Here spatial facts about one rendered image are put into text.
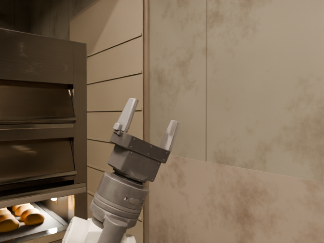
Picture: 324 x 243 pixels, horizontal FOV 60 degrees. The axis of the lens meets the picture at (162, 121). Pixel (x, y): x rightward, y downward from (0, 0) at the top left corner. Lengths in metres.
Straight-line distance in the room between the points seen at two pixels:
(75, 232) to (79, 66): 1.08
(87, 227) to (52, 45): 1.06
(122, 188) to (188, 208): 2.52
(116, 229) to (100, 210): 0.05
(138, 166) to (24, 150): 0.96
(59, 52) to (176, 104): 1.77
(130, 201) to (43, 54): 1.05
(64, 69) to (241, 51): 1.53
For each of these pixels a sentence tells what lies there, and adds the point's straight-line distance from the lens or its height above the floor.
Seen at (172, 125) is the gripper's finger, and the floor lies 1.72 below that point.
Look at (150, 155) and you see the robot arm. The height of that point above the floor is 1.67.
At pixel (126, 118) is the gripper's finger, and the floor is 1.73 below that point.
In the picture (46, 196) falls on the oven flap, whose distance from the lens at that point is 1.29.
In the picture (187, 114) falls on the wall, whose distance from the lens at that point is 2.86.
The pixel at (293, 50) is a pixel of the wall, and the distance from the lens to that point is 2.25.
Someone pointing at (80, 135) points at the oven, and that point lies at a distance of 1.47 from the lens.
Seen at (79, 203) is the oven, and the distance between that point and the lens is 1.53.
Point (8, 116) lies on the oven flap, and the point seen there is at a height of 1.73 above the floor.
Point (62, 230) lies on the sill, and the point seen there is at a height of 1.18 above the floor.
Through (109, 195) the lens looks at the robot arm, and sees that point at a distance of 0.49.
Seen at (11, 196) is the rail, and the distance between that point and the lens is 1.26.
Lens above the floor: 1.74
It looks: 1 degrees down
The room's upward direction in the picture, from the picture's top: straight up
